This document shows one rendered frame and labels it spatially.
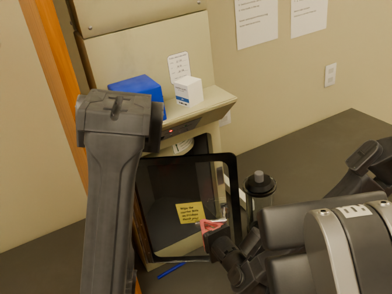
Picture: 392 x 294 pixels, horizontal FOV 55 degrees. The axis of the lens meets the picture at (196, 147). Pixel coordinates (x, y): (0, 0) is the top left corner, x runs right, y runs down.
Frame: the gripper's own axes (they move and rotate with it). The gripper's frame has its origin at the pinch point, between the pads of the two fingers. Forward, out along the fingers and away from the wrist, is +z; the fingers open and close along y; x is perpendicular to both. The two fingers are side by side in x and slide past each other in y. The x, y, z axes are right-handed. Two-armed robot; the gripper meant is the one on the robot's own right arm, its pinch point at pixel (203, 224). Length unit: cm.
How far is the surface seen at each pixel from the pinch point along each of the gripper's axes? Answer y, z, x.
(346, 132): -26, 41, -99
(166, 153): 13.9, 18.7, 0.5
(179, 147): 14.4, 18.4, -3.9
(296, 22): 27, 60, -83
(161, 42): 46.4, 16.3, -2.9
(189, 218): -2.0, 6.5, 1.5
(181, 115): 31.4, 5.4, -0.9
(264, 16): 33, 60, -66
